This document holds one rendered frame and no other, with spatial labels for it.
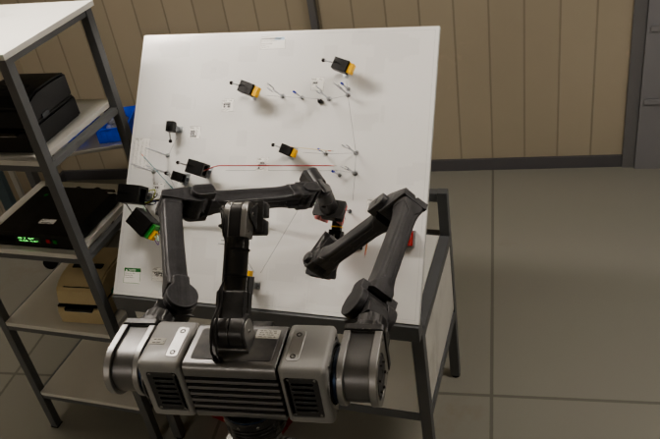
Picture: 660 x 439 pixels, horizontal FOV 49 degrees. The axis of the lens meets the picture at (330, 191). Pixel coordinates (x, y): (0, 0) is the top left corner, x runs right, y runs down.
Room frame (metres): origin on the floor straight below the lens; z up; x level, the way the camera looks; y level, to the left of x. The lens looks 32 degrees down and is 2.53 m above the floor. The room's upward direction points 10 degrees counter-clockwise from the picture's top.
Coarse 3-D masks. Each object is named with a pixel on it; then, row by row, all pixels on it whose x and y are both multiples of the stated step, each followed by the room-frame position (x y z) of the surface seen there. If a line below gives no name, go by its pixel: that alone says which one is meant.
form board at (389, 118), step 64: (192, 64) 2.68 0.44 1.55; (256, 64) 2.58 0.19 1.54; (320, 64) 2.48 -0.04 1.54; (384, 64) 2.38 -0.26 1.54; (256, 128) 2.42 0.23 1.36; (320, 128) 2.33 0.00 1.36; (384, 128) 2.24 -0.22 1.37; (384, 192) 2.10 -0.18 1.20; (128, 256) 2.29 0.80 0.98; (192, 256) 2.20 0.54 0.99; (256, 256) 2.11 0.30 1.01
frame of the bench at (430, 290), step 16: (448, 240) 2.30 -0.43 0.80; (432, 272) 2.12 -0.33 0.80; (432, 288) 2.03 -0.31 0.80; (432, 304) 1.97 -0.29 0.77; (448, 336) 2.19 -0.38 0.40; (416, 352) 1.81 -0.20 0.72; (416, 368) 1.82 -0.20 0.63; (416, 384) 1.82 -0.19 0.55; (432, 400) 1.87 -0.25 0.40; (176, 416) 2.25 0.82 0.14; (400, 416) 1.85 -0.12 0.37; (416, 416) 1.82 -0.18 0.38; (432, 416) 1.83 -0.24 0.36; (176, 432) 2.24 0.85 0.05; (432, 432) 1.81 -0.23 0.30
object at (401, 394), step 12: (396, 348) 1.84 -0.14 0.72; (408, 348) 1.83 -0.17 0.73; (396, 360) 1.84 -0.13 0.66; (408, 360) 1.83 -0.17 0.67; (396, 372) 1.85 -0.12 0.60; (408, 372) 1.83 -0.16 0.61; (396, 384) 1.85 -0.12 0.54; (408, 384) 1.83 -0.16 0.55; (396, 396) 1.85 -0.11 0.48; (408, 396) 1.83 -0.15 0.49; (396, 408) 1.85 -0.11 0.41; (408, 408) 1.84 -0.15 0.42
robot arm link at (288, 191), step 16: (192, 192) 1.72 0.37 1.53; (208, 192) 1.73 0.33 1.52; (224, 192) 1.80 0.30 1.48; (240, 192) 1.82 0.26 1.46; (256, 192) 1.84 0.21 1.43; (272, 192) 1.86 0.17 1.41; (288, 192) 1.88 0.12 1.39; (304, 192) 1.89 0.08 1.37; (208, 208) 1.74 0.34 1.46; (304, 208) 1.91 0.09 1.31
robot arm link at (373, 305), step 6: (372, 300) 1.23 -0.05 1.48; (378, 300) 1.24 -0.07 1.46; (366, 306) 1.20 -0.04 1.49; (372, 306) 1.20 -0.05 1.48; (378, 306) 1.21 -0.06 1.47; (384, 306) 1.23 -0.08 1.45; (360, 312) 1.20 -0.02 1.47; (378, 312) 1.19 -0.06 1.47; (384, 312) 1.20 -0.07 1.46; (348, 318) 1.23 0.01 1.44; (354, 318) 1.20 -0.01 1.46
